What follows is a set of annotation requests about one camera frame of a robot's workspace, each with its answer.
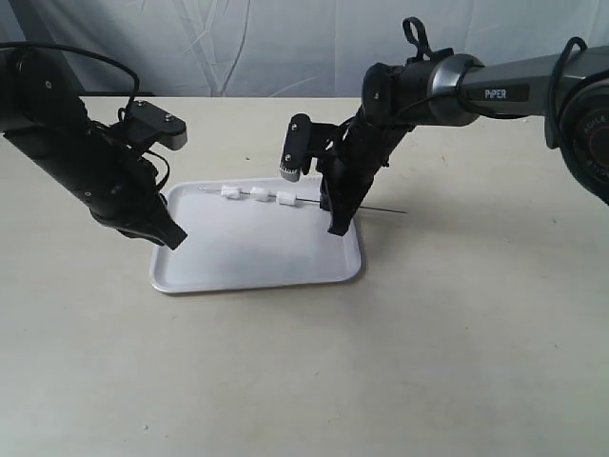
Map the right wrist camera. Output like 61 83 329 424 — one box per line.
279 113 312 183

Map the white plastic tray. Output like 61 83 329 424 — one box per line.
149 176 363 294

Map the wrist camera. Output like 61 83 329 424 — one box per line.
279 113 312 183
123 100 187 150

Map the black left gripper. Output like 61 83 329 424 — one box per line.
66 124 187 250

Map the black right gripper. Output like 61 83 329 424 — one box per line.
316 109 413 236

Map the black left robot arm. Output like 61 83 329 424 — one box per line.
1 42 187 249

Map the white marshmallow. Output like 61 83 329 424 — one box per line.
275 191 298 207
220 185 242 200
249 187 272 202

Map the thin metal skewer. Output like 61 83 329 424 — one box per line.
198 186 407 215

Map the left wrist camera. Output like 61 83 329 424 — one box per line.
123 100 187 150

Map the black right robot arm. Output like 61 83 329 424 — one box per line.
320 38 608 236

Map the white backdrop curtain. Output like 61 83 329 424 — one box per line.
1 0 608 97

